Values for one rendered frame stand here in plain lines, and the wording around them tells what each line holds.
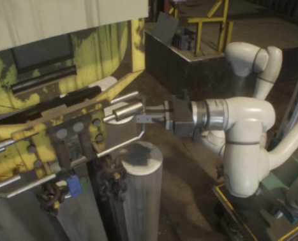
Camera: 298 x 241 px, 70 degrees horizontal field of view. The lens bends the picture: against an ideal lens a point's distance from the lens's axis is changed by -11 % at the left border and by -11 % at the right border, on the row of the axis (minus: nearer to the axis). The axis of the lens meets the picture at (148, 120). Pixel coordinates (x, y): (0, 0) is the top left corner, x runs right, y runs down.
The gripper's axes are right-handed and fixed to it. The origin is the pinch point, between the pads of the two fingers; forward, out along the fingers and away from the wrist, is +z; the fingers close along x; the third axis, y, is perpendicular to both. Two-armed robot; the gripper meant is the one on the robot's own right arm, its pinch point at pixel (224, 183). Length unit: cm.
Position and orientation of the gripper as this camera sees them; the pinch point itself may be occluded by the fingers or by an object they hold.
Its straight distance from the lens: 168.9
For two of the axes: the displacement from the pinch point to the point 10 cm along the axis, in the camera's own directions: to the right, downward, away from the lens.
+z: 0.0, 7.9, 6.2
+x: -3.9, -5.7, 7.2
